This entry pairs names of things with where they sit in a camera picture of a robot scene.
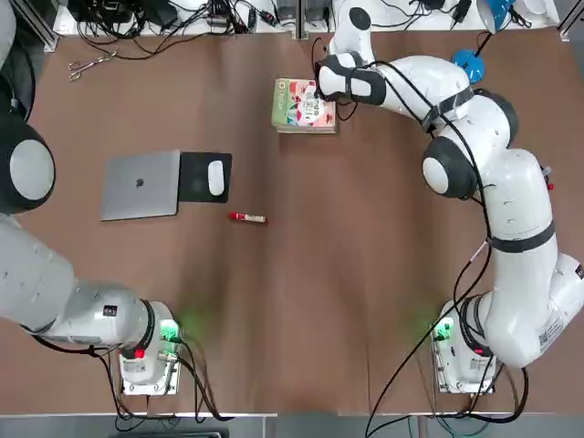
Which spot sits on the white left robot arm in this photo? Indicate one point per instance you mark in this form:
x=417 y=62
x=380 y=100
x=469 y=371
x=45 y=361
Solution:
x=32 y=292

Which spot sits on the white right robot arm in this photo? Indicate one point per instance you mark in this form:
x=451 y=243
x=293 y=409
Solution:
x=511 y=205

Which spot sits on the white computer mouse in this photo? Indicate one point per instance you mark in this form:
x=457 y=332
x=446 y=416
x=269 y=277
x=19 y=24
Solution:
x=215 y=178

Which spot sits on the red and white marker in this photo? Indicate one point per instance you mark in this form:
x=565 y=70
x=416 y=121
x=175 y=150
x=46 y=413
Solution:
x=247 y=218

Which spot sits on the colourful fruit drink book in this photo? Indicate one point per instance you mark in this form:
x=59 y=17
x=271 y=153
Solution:
x=296 y=102

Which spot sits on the black mouse mat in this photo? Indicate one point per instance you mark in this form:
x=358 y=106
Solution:
x=196 y=180

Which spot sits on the white book with blue band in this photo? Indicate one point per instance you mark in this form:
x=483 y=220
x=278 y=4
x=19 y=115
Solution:
x=310 y=130

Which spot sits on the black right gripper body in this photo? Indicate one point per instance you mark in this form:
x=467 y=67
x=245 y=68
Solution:
x=326 y=97

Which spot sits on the black power adapter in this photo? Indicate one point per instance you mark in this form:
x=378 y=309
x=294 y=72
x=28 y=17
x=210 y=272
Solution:
x=461 y=10

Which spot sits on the black equipment box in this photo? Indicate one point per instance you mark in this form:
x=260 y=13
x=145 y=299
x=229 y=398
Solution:
x=102 y=9

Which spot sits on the grey laptop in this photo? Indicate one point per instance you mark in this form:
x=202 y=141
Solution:
x=139 y=184

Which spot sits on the aluminium frame post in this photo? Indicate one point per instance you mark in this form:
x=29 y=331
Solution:
x=302 y=20

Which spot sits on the black power supply unit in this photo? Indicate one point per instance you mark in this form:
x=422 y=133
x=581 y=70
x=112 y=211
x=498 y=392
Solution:
x=287 y=10
x=318 y=11

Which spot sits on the silver scissors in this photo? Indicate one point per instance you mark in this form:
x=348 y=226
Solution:
x=89 y=65

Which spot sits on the blue desk lamp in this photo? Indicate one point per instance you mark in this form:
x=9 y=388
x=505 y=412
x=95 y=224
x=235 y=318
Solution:
x=463 y=59

